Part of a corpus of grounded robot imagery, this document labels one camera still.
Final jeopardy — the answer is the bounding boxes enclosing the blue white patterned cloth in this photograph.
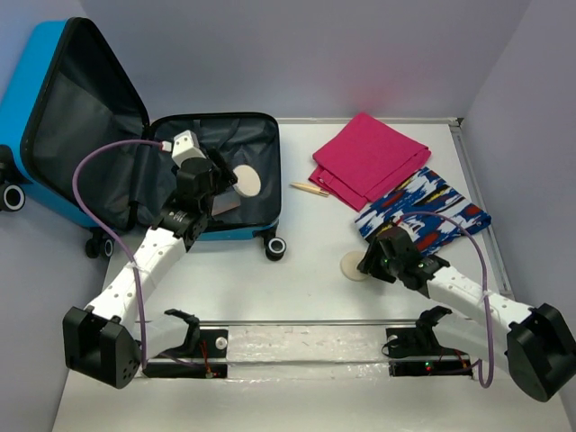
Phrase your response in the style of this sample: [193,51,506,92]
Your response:
[355,166,491,256]

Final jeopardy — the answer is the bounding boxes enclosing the pink cloth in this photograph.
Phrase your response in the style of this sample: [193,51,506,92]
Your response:
[309,112,431,212]

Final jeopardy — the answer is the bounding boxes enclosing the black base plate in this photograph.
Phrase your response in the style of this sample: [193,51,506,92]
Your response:
[381,327,473,378]
[141,327,229,380]

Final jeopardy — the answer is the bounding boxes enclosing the wooden stick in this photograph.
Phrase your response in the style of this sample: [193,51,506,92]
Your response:
[290,182,329,197]

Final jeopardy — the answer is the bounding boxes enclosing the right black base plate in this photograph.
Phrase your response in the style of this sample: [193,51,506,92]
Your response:
[381,327,473,378]

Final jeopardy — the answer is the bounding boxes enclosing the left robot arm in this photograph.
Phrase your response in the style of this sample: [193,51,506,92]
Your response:
[62,149,238,389]

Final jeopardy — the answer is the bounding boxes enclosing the beige round disc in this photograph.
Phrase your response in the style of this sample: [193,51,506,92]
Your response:
[232,165,261,198]
[339,251,369,282]

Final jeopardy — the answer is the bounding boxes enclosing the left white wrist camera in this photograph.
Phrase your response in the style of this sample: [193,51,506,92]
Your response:
[172,130,206,167]

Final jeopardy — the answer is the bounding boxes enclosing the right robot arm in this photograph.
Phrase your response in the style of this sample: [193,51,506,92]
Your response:
[356,227,575,402]

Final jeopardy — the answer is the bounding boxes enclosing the blue hard-shell suitcase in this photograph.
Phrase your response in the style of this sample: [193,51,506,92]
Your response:
[1,17,287,261]

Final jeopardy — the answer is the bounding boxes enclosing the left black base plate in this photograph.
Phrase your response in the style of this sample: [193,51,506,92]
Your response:
[141,327,229,380]

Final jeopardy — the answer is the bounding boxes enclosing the aluminium table rail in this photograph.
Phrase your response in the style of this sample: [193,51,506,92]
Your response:
[92,318,539,329]

